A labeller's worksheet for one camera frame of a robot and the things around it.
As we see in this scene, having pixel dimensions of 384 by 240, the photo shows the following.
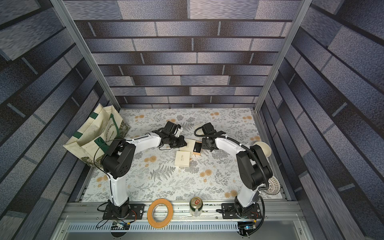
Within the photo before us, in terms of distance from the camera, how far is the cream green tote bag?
77 cm

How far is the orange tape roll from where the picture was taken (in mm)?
706

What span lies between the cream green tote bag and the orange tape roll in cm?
42
